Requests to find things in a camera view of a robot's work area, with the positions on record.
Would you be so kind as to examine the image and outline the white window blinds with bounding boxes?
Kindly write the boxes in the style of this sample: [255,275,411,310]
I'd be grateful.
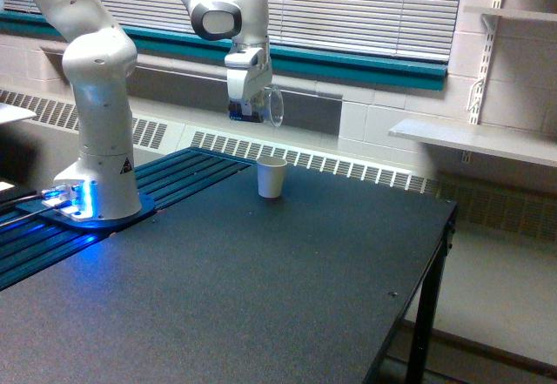
[0,0,466,64]

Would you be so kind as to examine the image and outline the white paper cup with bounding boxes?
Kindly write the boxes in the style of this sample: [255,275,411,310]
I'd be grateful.
[257,156,287,199]

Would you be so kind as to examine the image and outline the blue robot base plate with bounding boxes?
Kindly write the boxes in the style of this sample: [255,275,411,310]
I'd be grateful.
[38,193,156,232]

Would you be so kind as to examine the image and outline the teal window sill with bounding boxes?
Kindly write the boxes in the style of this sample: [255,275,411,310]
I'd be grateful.
[1,12,446,91]

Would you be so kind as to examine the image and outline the white object at left edge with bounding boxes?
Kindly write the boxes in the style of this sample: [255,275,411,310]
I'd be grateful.
[0,103,37,125]

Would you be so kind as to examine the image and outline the clear plastic cup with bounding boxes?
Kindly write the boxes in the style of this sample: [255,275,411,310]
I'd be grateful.
[252,84,284,127]

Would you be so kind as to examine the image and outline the black cable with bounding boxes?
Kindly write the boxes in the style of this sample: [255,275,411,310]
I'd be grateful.
[0,190,57,229]

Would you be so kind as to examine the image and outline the upper white wall shelf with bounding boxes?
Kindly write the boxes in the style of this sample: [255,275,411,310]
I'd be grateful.
[464,6,557,23]

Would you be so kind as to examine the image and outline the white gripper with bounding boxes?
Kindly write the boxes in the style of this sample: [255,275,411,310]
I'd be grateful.
[225,43,272,123]

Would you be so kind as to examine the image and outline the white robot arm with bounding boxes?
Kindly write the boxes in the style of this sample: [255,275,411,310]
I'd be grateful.
[33,0,272,223]

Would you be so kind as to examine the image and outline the baseboard radiator heater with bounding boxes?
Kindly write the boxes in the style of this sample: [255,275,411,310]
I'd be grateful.
[0,89,557,242]

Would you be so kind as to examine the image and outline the lower white wall shelf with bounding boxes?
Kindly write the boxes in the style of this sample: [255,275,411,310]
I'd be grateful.
[389,117,556,167]

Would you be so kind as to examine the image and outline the white wall shelf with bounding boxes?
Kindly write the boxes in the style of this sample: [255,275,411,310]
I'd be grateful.
[389,117,556,167]
[464,6,557,23]

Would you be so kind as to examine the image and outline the white shelf bracket rail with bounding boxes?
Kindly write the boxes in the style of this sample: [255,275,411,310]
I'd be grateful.
[466,0,503,125]

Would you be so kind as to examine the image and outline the black table leg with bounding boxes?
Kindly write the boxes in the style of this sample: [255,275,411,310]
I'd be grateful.
[405,210,457,383]

